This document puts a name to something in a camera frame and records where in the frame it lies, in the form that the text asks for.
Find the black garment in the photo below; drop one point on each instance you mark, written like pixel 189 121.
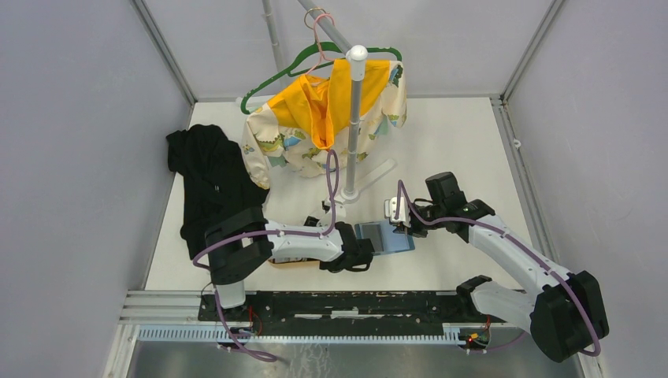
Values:
pixel 217 185

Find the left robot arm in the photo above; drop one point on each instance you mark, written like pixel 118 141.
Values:
pixel 239 245

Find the yellow box of cards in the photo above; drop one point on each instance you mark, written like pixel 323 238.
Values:
pixel 284 262

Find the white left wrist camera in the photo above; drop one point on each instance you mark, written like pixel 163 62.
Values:
pixel 332 212

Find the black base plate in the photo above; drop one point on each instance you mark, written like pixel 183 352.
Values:
pixel 353 313

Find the green clothes hanger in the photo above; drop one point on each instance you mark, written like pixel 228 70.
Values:
pixel 309 51

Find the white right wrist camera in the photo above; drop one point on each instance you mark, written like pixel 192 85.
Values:
pixel 397 211

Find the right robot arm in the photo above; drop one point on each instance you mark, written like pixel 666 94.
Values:
pixel 561 310

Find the white clothes rack stand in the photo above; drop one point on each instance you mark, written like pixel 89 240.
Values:
pixel 357 57

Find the silver credit card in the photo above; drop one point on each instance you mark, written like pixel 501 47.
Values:
pixel 373 232

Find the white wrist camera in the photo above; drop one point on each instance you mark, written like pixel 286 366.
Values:
pixel 332 212
pixel 397 211

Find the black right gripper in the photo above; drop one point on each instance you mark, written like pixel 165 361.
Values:
pixel 413 231

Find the white slotted cable duct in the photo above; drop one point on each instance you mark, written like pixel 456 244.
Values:
pixel 216 334

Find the pink clothes hanger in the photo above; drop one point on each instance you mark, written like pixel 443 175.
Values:
pixel 323 60

